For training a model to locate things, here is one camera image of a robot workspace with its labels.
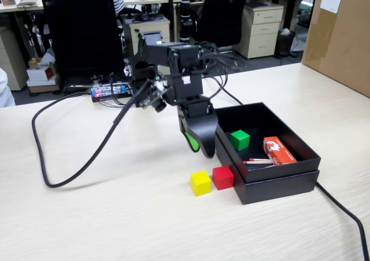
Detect white fabric garment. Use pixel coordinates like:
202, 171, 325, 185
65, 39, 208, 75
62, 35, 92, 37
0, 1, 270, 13
0, 67, 16, 108

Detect black servo wire bundle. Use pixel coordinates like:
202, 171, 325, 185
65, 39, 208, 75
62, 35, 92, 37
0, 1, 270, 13
198, 40, 244, 100

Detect beige cabinet with headphones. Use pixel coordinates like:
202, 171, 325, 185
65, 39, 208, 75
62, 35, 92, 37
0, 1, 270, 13
123, 14, 171, 68

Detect black trash bin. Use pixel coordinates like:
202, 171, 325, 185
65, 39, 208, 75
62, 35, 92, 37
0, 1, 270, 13
276, 28, 297, 58

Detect robot controller board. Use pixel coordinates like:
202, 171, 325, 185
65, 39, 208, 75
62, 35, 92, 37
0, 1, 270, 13
90, 74, 134, 103

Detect white and red carton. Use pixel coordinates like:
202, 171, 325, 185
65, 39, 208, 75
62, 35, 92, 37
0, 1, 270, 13
26, 65, 58, 82

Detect red cube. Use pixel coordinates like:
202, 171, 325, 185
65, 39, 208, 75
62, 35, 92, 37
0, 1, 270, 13
212, 165, 235, 191

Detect black box lid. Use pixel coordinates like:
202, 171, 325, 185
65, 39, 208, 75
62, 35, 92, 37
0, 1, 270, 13
214, 133, 320, 205

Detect black power cable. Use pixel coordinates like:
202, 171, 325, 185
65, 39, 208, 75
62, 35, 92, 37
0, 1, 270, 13
220, 86, 370, 261

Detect tall beige cabinet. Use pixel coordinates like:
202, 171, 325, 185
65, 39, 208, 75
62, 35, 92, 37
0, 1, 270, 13
0, 26, 29, 91

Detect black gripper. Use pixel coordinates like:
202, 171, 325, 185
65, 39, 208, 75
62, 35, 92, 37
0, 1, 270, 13
176, 95, 219, 160

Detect large cardboard box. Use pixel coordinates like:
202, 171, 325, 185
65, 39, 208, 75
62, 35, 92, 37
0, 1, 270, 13
301, 0, 370, 98

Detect orange matchbox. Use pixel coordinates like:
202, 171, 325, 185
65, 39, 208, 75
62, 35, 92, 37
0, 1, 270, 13
262, 136, 298, 167

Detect black jointed stand pole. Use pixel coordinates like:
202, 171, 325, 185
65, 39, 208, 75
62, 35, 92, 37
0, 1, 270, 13
179, 0, 194, 43

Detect beige three-drawer cabinet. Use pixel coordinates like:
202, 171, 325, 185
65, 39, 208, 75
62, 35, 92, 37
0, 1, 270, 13
232, 2, 284, 60

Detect black headphones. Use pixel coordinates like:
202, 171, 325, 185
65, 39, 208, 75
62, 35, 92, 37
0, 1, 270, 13
132, 11, 163, 24

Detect black box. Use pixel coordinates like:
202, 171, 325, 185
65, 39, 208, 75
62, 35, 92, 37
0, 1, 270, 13
214, 101, 322, 184

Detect thick black camera cable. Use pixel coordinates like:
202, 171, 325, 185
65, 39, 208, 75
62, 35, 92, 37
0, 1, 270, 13
31, 80, 154, 189

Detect black mesh office chair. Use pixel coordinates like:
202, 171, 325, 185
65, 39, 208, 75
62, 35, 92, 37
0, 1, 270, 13
196, 0, 250, 50
39, 0, 125, 95

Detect green cube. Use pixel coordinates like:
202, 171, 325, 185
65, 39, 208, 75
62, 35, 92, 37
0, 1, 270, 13
230, 129, 250, 152

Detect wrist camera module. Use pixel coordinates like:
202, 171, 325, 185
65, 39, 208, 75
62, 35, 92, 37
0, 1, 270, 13
138, 80, 171, 113

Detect yellow cube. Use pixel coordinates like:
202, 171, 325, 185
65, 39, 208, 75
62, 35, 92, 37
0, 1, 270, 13
190, 170, 212, 197

